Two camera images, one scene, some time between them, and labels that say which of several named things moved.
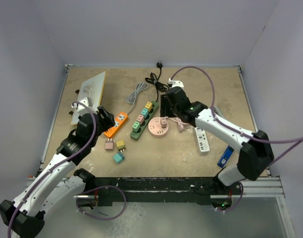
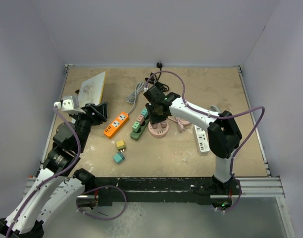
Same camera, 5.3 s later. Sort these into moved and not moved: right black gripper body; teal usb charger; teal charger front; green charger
Moved: right black gripper body
Not moved: teal charger front; green charger; teal usb charger
